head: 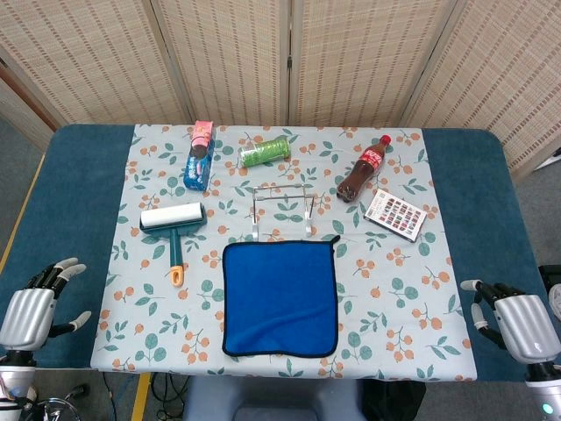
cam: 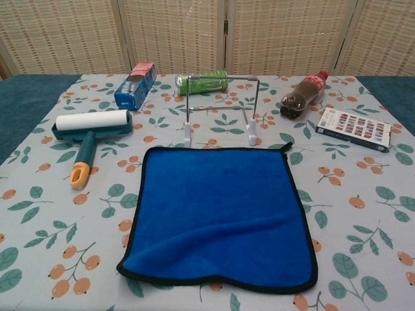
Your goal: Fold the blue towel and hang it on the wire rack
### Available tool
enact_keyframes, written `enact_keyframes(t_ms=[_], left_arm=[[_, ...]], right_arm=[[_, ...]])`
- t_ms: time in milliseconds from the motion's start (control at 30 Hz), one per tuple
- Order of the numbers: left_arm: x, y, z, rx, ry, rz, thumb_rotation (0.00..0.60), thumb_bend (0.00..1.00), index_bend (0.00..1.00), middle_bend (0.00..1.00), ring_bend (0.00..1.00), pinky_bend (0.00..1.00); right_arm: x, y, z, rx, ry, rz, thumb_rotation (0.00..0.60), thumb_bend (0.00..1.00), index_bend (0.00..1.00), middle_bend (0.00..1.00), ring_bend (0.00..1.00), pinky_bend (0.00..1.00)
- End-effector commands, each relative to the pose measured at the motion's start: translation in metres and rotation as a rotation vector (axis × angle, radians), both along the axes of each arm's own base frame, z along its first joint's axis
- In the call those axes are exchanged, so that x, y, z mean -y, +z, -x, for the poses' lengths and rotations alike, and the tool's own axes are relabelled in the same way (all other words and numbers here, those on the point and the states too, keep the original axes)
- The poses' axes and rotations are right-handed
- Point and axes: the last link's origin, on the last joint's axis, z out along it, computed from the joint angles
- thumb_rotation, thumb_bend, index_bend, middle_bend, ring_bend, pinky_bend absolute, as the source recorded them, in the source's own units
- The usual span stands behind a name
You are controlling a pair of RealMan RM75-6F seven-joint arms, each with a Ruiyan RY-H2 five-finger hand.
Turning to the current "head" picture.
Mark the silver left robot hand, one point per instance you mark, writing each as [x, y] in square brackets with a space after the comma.
[26, 316]

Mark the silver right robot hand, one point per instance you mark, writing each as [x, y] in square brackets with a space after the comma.
[526, 324]

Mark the blue cloth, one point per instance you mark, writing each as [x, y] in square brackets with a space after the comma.
[280, 298]

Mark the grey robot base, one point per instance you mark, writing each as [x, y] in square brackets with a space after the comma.
[271, 399]

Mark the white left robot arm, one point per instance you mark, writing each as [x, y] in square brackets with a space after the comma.
[15, 377]

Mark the white round floor object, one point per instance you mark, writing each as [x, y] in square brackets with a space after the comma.
[556, 302]

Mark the black floor object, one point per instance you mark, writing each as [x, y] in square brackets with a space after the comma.
[550, 274]

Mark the black chrome floor stand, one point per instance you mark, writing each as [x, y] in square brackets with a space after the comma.
[57, 405]

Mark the teal table cover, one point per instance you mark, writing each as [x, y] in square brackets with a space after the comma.
[79, 197]

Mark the floral tablecloth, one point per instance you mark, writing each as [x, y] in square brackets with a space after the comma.
[385, 307]

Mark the black bag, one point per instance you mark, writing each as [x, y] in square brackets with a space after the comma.
[390, 401]

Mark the teal lint roller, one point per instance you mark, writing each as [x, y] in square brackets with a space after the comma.
[175, 250]

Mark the box with colour swatches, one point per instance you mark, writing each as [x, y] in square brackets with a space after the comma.
[394, 215]

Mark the cola bottle red label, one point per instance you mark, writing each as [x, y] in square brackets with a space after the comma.
[366, 164]

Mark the blue pink cookie box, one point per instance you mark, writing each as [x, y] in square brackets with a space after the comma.
[199, 166]

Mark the green drink can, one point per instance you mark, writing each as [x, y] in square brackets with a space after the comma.
[265, 152]

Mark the bamboo folding screen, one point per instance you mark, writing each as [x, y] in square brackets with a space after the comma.
[350, 57]

